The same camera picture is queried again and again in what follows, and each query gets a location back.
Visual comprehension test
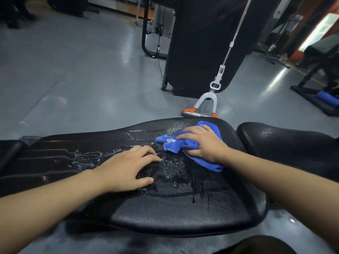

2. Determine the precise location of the tall black padded machine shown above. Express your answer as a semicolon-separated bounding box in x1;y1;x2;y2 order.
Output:
165;0;284;100

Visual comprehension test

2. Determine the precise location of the black low bench frame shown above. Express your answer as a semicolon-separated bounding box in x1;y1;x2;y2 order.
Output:
290;51;339;117

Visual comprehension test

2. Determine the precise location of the person's left forearm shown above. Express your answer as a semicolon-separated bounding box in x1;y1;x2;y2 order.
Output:
0;169;107;254

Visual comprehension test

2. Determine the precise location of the white and orange mop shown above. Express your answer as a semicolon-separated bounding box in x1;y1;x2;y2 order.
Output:
181;0;254;119

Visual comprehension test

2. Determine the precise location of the blue foam roller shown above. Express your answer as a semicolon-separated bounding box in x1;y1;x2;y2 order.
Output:
316;91;339;108

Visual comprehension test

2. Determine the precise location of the person's left hand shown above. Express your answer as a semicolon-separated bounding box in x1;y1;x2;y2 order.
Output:
93;145;162;194

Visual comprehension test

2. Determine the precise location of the large black bench pad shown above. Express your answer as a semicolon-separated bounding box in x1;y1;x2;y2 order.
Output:
0;117;268;237

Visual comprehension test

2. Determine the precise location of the blue microfibre cloth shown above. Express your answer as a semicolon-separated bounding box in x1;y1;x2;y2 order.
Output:
155;121;224;173

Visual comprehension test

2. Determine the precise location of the person's right hand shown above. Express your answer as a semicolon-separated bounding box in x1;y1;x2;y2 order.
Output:
176;125;231;165

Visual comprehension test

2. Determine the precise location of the black floor stand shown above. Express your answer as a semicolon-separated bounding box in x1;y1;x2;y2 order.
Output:
259;22;291;69

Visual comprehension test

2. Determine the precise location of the small black bench pad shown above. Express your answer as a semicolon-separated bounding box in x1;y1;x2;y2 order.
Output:
236;122;339;183

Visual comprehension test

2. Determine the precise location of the black metal machine frame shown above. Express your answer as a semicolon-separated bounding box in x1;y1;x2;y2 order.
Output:
141;0;169;92

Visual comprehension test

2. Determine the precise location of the person's right forearm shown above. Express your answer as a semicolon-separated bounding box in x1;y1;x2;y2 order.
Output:
222;149;339;250

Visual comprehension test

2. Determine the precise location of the green padded bench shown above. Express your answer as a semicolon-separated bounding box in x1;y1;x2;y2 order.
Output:
304;34;339;59

